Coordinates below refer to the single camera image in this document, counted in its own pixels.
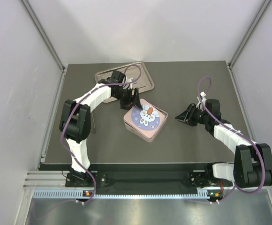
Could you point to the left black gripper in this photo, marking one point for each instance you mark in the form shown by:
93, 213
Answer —
131, 101

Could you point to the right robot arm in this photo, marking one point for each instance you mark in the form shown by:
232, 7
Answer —
252, 164

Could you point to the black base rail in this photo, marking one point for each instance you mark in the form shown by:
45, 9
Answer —
173, 178

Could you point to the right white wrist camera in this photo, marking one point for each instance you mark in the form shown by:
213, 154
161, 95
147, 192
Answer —
201, 101

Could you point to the pink square tin box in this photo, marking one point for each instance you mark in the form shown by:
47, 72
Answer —
148, 133

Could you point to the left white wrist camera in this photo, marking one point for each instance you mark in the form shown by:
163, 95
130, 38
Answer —
129, 85

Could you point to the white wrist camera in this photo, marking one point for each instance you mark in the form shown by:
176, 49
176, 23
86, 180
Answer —
129, 85
201, 101

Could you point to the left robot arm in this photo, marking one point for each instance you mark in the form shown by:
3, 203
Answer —
75, 122

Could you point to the metal tongs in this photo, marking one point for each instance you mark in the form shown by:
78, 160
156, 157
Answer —
93, 127

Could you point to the silver metal tray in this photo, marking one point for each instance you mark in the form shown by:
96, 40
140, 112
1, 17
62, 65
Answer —
135, 70

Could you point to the silver tin lid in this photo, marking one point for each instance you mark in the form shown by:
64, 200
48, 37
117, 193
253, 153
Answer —
147, 115

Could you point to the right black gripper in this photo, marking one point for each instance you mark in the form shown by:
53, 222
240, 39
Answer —
187, 116

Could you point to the white cable duct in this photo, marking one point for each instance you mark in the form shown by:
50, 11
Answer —
84, 194

